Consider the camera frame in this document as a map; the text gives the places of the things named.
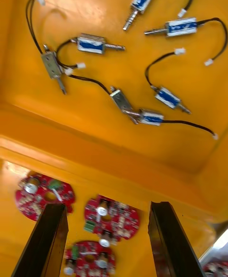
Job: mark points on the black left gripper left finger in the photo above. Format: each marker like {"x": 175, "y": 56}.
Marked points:
{"x": 45, "y": 246}

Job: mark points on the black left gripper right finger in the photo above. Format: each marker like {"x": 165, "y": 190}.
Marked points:
{"x": 171, "y": 246}

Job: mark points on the yellow-orange plastic bin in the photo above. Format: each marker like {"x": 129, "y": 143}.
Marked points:
{"x": 114, "y": 72}
{"x": 133, "y": 260}

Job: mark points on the round red circuit board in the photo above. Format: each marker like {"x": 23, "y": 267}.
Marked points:
{"x": 90, "y": 258}
{"x": 31, "y": 201}
{"x": 216, "y": 270}
{"x": 118, "y": 220}

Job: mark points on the group of metal solenoids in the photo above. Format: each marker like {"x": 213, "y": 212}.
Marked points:
{"x": 91, "y": 45}

